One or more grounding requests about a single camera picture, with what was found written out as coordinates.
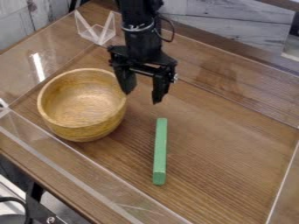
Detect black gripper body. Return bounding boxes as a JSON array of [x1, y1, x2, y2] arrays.
[[107, 24, 178, 83]]

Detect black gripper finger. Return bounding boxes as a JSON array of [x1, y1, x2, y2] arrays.
[[152, 73, 173, 104], [114, 66, 136, 95]]

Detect brown wooden bowl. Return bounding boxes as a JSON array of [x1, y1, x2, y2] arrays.
[[36, 68, 127, 142]]

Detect green wooden block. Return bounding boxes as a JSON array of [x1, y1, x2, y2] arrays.
[[154, 118, 167, 186]]

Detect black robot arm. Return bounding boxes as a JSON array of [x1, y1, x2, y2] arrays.
[[107, 0, 178, 104]]

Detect clear acrylic tray walls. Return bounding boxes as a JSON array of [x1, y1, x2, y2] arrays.
[[0, 16, 299, 224]]

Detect clear acrylic corner bracket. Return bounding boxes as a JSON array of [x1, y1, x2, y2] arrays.
[[74, 10, 116, 46]]

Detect black cable loop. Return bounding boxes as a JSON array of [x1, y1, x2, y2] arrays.
[[154, 14, 177, 43]]

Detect black floor cable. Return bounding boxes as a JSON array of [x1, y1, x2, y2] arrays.
[[0, 196, 34, 224]]

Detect black table leg bracket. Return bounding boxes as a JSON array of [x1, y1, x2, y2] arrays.
[[26, 182, 67, 224]]

